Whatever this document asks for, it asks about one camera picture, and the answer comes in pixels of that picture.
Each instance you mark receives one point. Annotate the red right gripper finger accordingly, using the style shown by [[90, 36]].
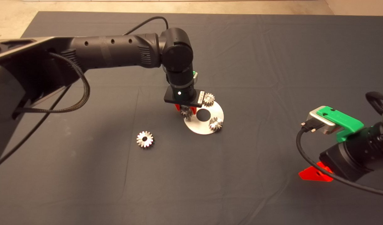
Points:
[[310, 175]]

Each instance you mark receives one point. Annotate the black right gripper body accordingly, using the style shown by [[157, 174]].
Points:
[[345, 163]]

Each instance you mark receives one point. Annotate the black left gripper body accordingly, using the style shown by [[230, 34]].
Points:
[[200, 98]]

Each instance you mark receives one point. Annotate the smaller steel gear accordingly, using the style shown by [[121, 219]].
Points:
[[215, 124], [185, 112], [209, 100]]

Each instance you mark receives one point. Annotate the larger steel gear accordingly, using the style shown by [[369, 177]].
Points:
[[149, 142]]

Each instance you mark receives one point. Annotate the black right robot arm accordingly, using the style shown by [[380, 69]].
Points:
[[377, 145]]

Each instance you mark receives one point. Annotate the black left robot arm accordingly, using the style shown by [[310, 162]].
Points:
[[110, 51]]

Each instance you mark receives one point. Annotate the round metal plate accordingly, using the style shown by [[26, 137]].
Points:
[[203, 128]]

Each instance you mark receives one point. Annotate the dark grey table cloth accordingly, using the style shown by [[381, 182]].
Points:
[[191, 187]]

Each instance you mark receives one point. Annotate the silver left camera box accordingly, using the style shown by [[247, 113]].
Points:
[[196, 79]]

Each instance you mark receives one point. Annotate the silver camera box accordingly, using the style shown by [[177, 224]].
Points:
[[318, 119], [196, 79]]

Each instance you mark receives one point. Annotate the green right camera mount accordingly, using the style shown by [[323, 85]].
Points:
[[342, 122]]

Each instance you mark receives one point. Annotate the silver right camera box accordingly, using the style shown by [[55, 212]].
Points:
[[318, 119]]

